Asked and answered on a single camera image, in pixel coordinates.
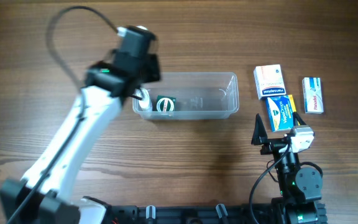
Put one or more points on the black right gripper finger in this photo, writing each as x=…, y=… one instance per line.
x=297, y=121
x=259, y=136

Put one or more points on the blue VapoDrops lozenge box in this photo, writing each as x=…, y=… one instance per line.
x=280, y=112

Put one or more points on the clear plastic container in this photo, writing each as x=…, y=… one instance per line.
x=200, y=95

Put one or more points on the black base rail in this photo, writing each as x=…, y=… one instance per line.
x=241, y=214

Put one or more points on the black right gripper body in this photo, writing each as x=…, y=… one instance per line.
x=272, y=144

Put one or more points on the white calamine lotion bottle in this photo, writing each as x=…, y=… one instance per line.
x=145, y=102

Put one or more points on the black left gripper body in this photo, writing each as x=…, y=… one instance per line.
x=146, y=66

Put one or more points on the white Hansaplast plaster box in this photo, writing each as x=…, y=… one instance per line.
x=269, y=81

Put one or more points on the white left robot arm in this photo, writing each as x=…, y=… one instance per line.
x=43, y=193

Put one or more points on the green Zam-Buk ointment box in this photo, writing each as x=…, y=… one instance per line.
x=165, y=103

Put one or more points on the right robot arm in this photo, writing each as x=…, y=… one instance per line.
x=300, y=183

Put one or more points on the white Panadol caplet box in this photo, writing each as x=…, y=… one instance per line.
x=312, y=93

